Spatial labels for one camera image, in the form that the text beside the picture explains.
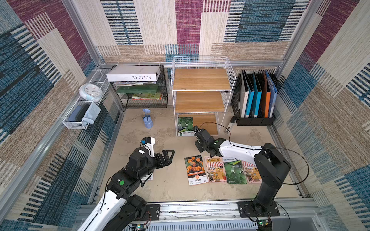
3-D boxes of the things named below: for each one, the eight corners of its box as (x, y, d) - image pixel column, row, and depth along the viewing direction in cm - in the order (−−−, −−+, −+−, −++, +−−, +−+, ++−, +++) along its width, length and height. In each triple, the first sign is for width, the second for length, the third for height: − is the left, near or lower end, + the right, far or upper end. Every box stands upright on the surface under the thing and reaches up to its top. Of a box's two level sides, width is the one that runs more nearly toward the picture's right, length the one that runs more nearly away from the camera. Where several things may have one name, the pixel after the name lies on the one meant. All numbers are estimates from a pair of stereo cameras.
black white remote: (224, 134, 106) (225, 130, 102) (230, 119, 114) (232, 115, 111) (229, 136, 105) (230, 132, 101) (235, 121, 113) (237, 117, 110)
